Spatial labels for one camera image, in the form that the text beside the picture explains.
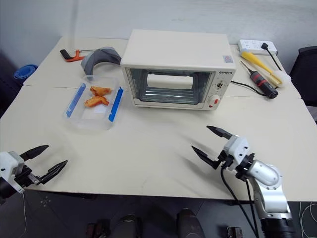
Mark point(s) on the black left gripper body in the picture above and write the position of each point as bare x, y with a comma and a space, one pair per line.
24, 177

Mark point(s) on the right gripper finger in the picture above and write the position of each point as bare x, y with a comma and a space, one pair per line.
220, 132
205, 158

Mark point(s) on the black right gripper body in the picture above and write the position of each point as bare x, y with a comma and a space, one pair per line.
225, 160

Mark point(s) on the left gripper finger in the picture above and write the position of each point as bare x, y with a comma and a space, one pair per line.
33, 151
53, 171

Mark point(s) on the glass oven door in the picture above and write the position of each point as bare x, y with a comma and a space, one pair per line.
171, 95

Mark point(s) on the cream toaster oven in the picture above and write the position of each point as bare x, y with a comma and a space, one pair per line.
173, 49

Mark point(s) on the clear plastic container blue clips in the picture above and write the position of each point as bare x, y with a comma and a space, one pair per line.
85, 120

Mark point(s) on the black and red electric screwdriver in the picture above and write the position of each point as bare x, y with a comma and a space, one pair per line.
262, 84

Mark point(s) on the dark rounded shape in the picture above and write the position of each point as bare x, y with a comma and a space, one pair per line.
128, 226
189, 223

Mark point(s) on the dark brown boxy shape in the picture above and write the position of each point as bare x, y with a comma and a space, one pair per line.
234, 232

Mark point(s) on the yellow plastic cone tool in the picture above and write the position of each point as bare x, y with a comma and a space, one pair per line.
255, 60

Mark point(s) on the blue rolled mat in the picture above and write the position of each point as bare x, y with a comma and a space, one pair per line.
24, 72

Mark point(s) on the orange fried chicken wing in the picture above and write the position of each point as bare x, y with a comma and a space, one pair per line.
100, 90
96, 101

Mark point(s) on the white rounded plastic object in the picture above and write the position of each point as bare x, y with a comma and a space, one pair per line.
284, 78

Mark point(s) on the white power strip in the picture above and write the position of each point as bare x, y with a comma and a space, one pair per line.
250, 45

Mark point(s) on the orange black hacksaw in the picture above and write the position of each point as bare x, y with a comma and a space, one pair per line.
74, 57

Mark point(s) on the black office chair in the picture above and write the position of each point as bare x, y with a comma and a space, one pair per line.
305, 67

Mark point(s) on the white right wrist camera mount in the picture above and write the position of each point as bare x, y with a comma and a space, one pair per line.
236, 148

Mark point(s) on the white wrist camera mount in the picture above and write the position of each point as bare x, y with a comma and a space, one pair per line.
236, 148
10, 161

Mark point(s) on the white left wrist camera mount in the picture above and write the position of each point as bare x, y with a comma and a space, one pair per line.
10, 161

